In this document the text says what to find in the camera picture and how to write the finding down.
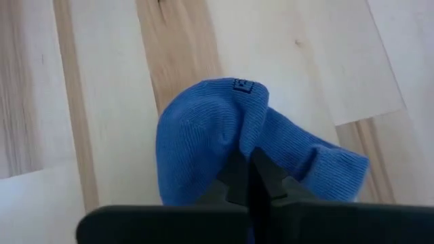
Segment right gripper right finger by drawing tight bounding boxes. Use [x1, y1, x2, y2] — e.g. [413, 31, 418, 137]
[251, 147, 434, 244]

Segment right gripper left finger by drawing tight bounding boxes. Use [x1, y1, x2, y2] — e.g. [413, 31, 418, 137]
[76, 148, 252, 244]

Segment blue sock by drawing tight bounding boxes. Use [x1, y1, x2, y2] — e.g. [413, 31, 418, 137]
[155, 77, 370, 207]

